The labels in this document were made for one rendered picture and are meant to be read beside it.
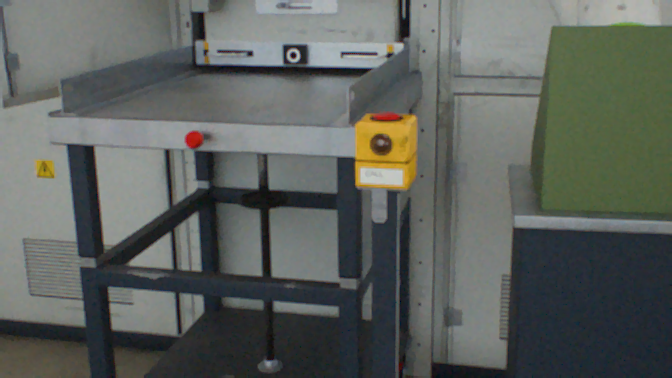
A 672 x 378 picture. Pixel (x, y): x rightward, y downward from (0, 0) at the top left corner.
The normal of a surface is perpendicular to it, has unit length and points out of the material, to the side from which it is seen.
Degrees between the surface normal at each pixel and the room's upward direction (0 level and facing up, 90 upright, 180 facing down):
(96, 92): 90
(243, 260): 90
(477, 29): 90
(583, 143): 90
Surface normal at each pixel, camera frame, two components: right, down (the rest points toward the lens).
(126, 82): 0.97, 0.06
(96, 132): -0.24, 0.28
